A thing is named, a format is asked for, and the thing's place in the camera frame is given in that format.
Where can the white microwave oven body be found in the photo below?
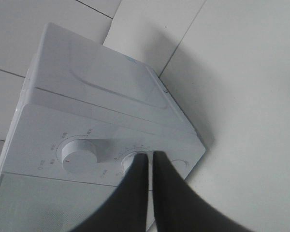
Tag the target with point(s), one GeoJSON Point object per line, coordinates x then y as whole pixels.
{"type": "Point", "coordinates": [76, 89]}

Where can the white control knob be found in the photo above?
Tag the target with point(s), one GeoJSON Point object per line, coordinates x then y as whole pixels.
{"type": "Point", "coordinates": [128, 159]}
{"type": "Point", "coordinates": [79, 156]}

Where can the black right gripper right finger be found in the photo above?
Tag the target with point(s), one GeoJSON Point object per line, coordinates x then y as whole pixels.
{"type": "Point", "coordinates": [177, 208]}

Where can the round white door button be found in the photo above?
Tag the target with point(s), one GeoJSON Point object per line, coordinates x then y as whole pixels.
{"type": "Point", "coordinates": [181, 167]}

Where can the white microwave door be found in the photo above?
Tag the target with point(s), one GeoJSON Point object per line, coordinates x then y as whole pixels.
{"type": "Point", "coordinates": [34, 204]}

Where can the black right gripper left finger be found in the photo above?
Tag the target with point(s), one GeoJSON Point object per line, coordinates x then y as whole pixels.
{"type": "Point", "coordinates": [126, 209]}

